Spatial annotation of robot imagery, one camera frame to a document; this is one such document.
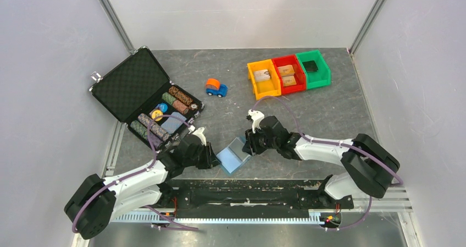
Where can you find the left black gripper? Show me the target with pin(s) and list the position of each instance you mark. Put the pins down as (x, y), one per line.
(210, 160)

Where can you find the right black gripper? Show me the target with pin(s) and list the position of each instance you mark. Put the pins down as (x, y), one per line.
(250, 145)

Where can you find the blue card holder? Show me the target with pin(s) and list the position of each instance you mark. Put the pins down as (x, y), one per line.
(228, 161)

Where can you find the gold VIP card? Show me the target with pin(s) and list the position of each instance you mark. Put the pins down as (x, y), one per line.
(289, 81)

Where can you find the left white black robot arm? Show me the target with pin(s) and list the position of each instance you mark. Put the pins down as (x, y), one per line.
(98, 201)

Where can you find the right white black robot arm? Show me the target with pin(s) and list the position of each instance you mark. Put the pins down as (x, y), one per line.
(369, 168)

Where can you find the blue playing card deck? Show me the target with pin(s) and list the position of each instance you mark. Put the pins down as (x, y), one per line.
(171, 125)

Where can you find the white card stack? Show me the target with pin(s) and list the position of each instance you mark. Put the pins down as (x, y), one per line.
(261, 75)

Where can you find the gold card in red bin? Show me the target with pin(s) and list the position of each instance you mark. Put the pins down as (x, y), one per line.
(286, 70)

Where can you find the black card in green bin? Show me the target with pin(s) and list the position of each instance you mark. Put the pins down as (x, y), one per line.
(310, 66)

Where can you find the yellow dealer chip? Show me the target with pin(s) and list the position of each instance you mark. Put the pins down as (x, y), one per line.
(157, 115)

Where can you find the yellow storage bin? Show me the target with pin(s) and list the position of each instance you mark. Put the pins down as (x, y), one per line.
(266, 87)

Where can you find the red storage bin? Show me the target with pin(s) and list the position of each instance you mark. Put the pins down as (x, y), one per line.
(299, 74)

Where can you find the blue orange toy car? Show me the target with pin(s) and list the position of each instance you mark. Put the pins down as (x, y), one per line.
(215, 88)

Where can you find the green storage bin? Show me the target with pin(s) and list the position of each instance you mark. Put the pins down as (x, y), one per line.
(322, 77)

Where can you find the black poker chip case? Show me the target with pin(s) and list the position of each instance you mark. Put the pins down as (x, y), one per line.
(137, 86)

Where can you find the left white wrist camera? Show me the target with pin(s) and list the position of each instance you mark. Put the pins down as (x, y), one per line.
(199, 132)

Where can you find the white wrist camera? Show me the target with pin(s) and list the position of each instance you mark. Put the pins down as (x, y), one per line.
(199, 132)
(255, 117)

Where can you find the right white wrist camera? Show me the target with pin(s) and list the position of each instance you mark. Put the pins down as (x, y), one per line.
(255, 117)

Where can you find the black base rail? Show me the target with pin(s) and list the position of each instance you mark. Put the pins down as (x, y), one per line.
(247, 198)

